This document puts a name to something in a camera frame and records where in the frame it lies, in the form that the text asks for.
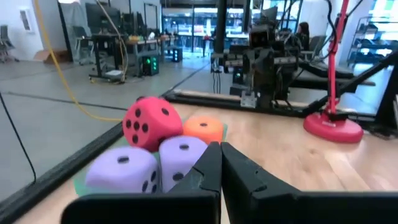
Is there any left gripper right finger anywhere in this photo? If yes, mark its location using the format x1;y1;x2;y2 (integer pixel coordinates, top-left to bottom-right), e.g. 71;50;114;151
221;142;398;224

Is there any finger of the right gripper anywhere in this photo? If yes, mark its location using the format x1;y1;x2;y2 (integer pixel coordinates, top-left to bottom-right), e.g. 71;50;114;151
241;70;261;109
249;70;274;109

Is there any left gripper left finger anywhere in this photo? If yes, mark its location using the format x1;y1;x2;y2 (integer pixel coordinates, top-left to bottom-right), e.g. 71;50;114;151
60;141;223;224

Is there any purple foam die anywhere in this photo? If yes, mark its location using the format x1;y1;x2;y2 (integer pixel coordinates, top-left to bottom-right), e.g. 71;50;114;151
85;146;160;195
158;136;208;194

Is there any orange foam die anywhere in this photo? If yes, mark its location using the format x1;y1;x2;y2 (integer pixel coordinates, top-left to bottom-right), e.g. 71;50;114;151
182;116;224;146

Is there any red foam die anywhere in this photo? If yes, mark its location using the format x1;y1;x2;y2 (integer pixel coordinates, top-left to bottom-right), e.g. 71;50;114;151
122;95;183;153

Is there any black box with green light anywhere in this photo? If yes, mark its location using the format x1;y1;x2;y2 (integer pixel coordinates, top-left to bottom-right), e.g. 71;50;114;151
230;66;247;95

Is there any person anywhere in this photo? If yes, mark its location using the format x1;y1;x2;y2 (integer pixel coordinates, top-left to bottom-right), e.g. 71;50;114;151
295;21;312;53

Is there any black pillar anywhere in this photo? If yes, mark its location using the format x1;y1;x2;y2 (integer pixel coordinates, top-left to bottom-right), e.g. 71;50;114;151
215;0;228;54

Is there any red desk lamp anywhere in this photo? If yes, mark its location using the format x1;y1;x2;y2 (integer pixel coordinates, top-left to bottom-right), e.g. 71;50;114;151
303;0;364;144

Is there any metal shelf rack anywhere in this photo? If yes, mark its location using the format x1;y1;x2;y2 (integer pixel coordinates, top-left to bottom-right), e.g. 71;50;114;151
348;15;398;66

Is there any black computer with green lights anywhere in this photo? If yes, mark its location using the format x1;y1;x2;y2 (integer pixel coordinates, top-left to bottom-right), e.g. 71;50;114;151
142;55;160;77

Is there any teal translucent plastic bin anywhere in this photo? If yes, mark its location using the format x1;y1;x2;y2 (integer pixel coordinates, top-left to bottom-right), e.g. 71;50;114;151
73;116;229;197

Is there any black desk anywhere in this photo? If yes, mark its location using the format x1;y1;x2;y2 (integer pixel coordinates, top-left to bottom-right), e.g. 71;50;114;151
88;32;130;83

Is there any black monitor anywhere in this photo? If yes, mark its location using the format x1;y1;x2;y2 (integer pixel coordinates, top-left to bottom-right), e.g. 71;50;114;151
85;2;123;35

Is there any brown cardboard box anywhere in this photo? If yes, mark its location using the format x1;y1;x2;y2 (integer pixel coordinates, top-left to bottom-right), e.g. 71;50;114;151
33;49;72;63

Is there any grey chair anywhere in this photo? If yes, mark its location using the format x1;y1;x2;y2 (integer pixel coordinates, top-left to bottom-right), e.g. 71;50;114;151
0;24;18;63

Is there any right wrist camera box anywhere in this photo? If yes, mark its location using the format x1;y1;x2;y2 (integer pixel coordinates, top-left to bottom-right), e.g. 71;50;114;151
249;25;271;48

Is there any tan hanging cable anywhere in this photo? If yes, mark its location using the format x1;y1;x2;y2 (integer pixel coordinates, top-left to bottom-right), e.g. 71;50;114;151
95;0;129;83

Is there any black aluminium table frame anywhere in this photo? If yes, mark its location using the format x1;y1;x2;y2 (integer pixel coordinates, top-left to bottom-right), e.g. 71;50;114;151
0;51;398;224

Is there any black hanging cable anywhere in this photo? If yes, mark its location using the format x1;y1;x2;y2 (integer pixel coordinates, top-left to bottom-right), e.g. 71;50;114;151
0;91;37;185

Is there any yellow hanging cable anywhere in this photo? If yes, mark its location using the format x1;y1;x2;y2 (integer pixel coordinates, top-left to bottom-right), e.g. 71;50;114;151
32;0;123;122

